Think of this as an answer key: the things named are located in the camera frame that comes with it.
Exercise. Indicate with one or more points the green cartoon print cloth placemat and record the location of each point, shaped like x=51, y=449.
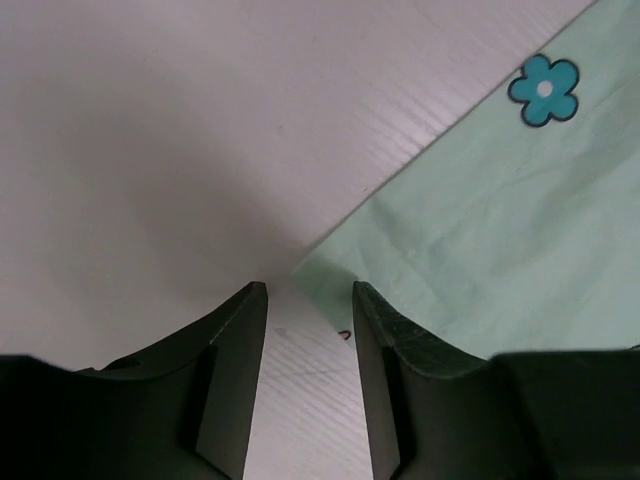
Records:
x=518, y=229

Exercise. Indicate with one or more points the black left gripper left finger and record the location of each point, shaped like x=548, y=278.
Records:
x=180, y=408

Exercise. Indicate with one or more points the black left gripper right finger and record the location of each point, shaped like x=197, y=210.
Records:
x=434, y=411

